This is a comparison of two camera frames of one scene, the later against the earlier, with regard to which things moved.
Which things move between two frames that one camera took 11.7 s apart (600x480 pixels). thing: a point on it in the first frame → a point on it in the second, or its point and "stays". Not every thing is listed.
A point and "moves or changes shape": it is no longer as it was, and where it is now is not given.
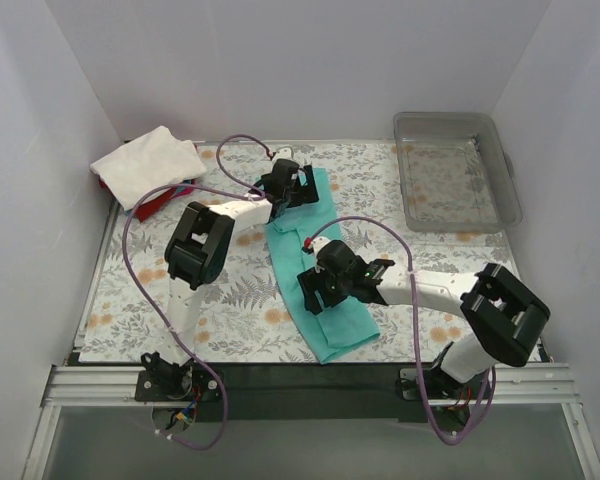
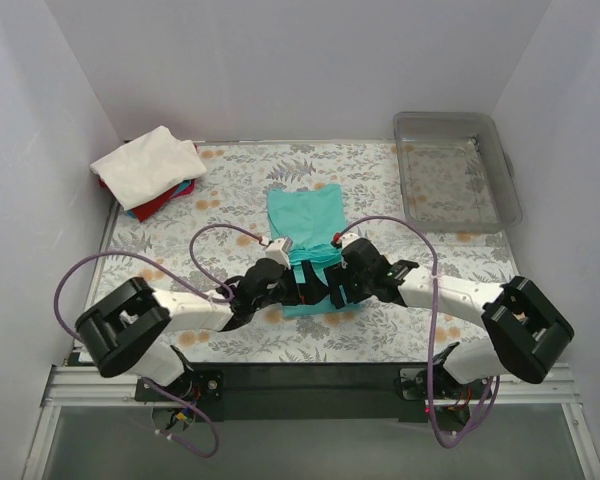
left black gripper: [303, 187] → [303, 290]
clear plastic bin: [455, 173] stays
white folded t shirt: [151, 161] stays
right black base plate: [438, 384] stays
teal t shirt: [341, 326] moves or changes shape
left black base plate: [178, 384] stays
